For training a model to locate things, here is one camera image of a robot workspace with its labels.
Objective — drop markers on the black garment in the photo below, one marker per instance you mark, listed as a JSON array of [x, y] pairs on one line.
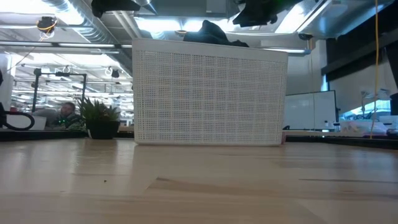
[[214, 35]]

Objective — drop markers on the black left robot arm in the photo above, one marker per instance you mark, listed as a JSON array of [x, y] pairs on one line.
[[1, 115]]

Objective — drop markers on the white perforated plastic basket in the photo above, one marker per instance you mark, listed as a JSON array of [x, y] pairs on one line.
[[208, 99]]

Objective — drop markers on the white board panel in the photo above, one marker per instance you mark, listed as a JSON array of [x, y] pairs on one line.
[[311, 110]]

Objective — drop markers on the black background gantry stand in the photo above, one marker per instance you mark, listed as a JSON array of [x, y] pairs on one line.
[[36, 90]]

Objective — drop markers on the person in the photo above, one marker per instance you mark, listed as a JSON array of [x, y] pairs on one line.
[[66, 110]]

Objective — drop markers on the small potted green plant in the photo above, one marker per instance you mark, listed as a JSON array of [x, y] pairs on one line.
[[101, 124]]

